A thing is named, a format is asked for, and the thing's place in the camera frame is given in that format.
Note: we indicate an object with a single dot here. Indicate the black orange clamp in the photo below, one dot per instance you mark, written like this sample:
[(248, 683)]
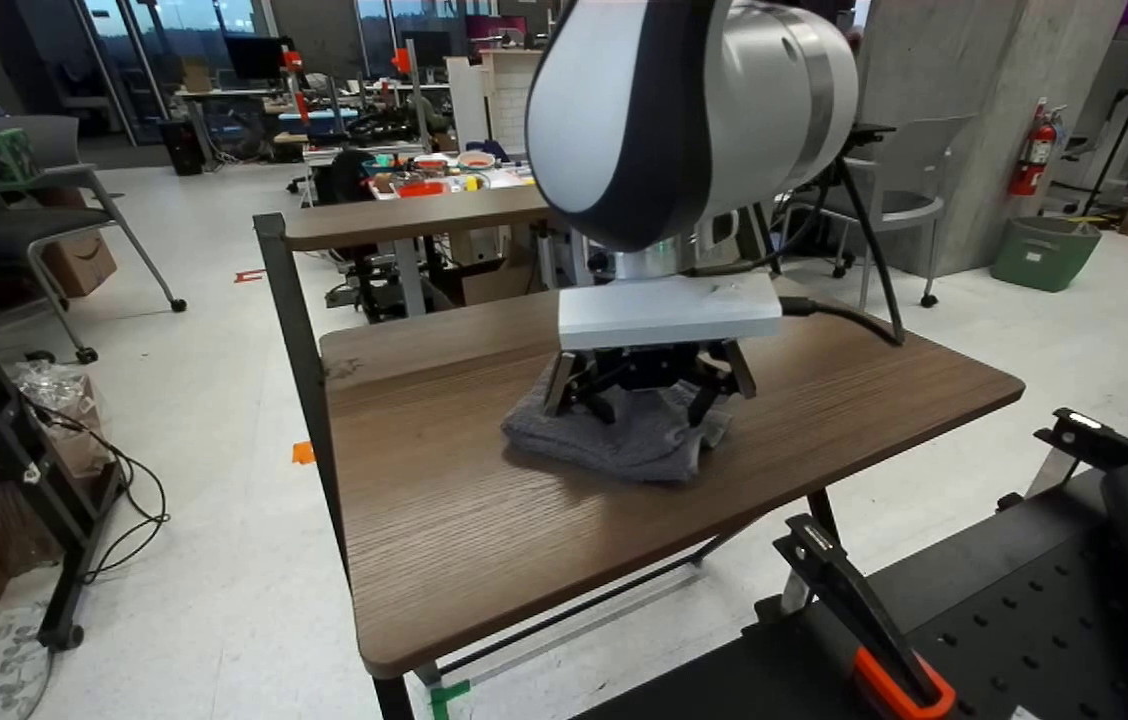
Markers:
[(1075, 441), (885, 664)]

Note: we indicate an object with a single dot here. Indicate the grey towel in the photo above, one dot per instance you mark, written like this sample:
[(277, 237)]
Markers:
[(650, 441)]

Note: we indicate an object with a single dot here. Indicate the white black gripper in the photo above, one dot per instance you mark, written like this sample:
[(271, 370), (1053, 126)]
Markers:
[(656, 330)]

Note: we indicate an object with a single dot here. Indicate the black perforated mounting board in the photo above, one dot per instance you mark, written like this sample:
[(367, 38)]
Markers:
[(1020, 613)]

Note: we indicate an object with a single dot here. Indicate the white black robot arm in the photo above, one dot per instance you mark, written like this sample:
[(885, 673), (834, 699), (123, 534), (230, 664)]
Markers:
[(645, 120)]

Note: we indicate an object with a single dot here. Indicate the green plastic bin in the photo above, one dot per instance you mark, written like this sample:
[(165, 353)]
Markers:
[(1042, 255)]

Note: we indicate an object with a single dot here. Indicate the black orange clamp near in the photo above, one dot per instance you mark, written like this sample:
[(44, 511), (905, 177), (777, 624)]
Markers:
[(885, 664)]

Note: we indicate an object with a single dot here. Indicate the black orange clamp far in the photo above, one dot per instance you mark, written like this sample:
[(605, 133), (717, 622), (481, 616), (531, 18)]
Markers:
[(1075, 441)]

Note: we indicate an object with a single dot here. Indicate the grey office chair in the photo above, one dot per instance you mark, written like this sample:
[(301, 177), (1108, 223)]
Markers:
[(889, 183)]

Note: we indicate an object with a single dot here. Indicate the wooden desk with black frame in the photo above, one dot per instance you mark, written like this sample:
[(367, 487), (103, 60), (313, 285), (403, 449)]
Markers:
[(455, 540)]

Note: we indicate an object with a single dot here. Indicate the red fire extinguisher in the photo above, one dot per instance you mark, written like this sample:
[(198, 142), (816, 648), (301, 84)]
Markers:
[(1037, 151)]

